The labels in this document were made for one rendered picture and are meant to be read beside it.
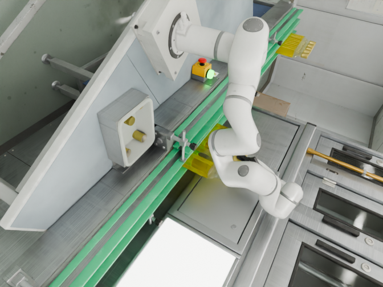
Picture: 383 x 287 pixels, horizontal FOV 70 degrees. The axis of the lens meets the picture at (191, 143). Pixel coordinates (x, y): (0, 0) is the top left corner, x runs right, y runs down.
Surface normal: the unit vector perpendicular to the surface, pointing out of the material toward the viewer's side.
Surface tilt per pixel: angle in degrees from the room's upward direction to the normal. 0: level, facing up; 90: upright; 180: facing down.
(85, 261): 90
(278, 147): 90
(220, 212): 90
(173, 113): 90
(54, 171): 0
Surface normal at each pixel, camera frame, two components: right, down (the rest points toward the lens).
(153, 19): -0.20, -0.33
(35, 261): 0.05, -0.69
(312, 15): -0.51, 0.60
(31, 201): 0.86, 0.40
